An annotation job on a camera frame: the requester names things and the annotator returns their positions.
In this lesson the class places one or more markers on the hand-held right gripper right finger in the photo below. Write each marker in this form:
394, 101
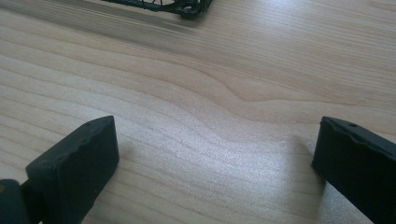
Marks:
358, 161

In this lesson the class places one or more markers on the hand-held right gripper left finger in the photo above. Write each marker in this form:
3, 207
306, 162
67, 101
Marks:
73, 168

